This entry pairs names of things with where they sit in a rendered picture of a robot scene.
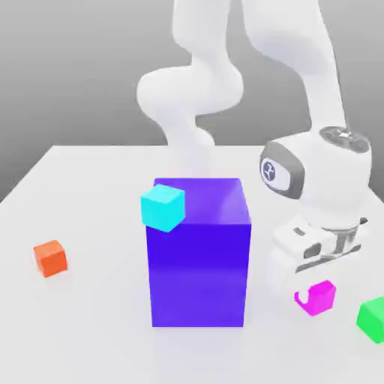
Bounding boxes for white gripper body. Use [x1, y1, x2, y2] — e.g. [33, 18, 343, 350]
[265, 244, 363, 294]

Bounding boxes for small magenta cube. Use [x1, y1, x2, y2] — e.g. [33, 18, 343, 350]
[293, 279, 338, 318]

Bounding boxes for small green cube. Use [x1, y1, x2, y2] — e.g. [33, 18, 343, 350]
[355, 296, 384, 345]

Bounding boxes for small cyan cube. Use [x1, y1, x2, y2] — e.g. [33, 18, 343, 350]
[139, 183, 187, 234]

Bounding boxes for small orange cube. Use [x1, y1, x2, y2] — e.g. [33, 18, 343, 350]
[32, 238, 69, 279]

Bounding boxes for large blue box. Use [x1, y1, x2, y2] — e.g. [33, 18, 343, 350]
[145, 177, 252, 329]

